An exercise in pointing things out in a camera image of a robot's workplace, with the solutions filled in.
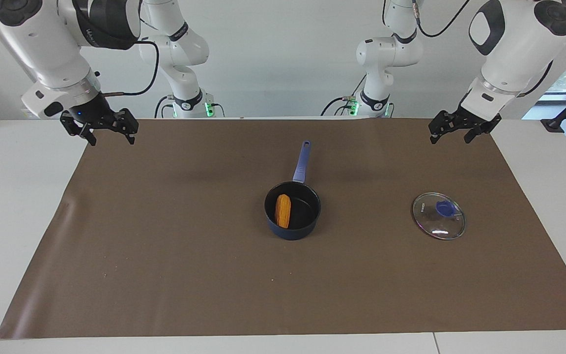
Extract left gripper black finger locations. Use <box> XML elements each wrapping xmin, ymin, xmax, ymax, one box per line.
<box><xmin>464</xmin><ymin>124</ymin><xmax>486</xmax><ymax>144</ymax></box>
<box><xmin>429</xmin><ymin>111</ymin><xmax>456</xmax><ymax>145</ymax></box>

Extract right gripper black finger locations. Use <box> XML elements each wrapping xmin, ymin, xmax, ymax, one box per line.
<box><xmin>60</xmin><ymin>114</ymin><xmax>98</xmax><ymax>147</ymax></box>
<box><xmin>113</xmin><ymin>109</ymin><xmax>140</xmax><ymax>145</ymax></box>

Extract glass lid with blue knob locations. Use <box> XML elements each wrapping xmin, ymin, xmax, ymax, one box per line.
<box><xmin>412</xmin><ymin>192</ymin><xmax>466</xmax><ymax>241</ymax></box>

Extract yellow toy corn cob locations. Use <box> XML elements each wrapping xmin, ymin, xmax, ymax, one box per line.
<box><xmin>275</xmin><ymin>194</ymin><xmax>291</xmax><ymax>229</ymax></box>

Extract brown paper table mat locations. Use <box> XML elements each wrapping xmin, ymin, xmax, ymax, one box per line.
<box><xmin>0</xmin><ymin>117</ymin><xmax>566</xmax><ymax>340</ymax></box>

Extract black right base cable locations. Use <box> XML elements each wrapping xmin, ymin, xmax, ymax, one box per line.
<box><xmin>154</xmin><ymin>95</ymin><xmax>175</xmax><ymax>118</ymax></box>

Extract black base cable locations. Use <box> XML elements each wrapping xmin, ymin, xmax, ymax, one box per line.
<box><xmin>154</xmin><ymin>95</ymin><xmax>175</xmax><ymax>118</ymax></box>
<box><xmin>320</xmin><ymin>96</ymin><xmax>360</xmax><ymax>117</ymax></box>

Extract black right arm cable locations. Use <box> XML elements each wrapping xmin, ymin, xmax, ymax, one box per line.
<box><xmin>104</xmin><ymin>40</ymin><xmax>160</xmax><ymax>97</ymax></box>

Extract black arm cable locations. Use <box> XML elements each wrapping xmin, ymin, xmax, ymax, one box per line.
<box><xmin>412</xmin><ymin>0</ymin><xmax>554</xmax><ymax>96</ymax></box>
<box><xmin>104</xmin><ymin>40</ymin><xmax>160</xmax><ymax>97</ymax></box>

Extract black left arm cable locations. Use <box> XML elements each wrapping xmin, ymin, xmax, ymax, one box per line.
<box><xmin>412</xmin><ymin>0</ymin><xmax>554</xmax><ymax>96</ymax></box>

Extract black left base cable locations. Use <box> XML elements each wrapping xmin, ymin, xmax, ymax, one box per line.
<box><xmin>320</xmin><ymin>96</ymin><xmax>360</xmax><ymax>117</ymax></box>

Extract dark blue saucepan with handle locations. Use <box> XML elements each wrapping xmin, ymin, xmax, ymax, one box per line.
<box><xmin>264</xmin><ymin>141</ymin><xmax>321</xmax><ymax>241</ymax></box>

